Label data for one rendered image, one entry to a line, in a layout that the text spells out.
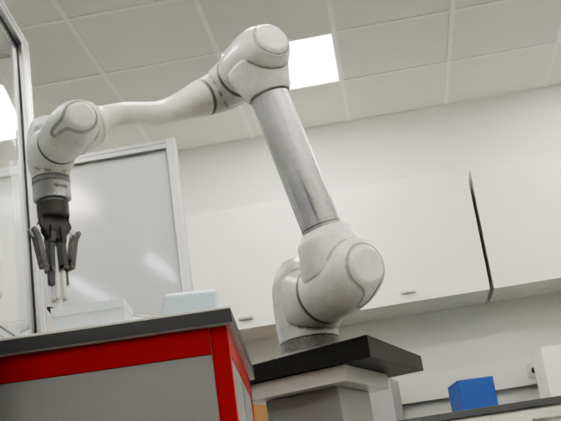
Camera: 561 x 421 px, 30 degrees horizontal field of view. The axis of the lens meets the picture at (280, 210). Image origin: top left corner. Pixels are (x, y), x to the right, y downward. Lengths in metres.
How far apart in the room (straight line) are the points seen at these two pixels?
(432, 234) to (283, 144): 3.32
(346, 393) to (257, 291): 3.30
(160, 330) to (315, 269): 0.82
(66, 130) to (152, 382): 0.78
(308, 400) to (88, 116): 0.85
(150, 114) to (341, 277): 0.62
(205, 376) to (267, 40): 1.12
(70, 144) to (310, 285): 0.66
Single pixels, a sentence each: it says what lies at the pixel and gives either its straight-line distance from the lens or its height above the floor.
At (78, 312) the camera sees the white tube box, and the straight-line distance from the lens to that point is 1.84.
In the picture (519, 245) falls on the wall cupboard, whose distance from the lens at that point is 5.86.
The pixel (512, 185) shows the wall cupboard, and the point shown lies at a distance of 5.95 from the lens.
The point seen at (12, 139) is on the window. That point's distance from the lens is 3.11.
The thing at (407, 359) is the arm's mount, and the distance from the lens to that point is 2.69.
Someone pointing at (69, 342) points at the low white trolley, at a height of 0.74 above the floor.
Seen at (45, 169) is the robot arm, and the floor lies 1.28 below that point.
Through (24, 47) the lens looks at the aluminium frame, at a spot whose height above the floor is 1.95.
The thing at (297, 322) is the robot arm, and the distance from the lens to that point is 2.62.
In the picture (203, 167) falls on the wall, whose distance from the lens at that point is 6.48.
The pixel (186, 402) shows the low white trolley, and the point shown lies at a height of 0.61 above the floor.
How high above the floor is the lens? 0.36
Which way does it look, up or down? 18 degrees up
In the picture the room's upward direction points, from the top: 8 degrees counter-clockwise
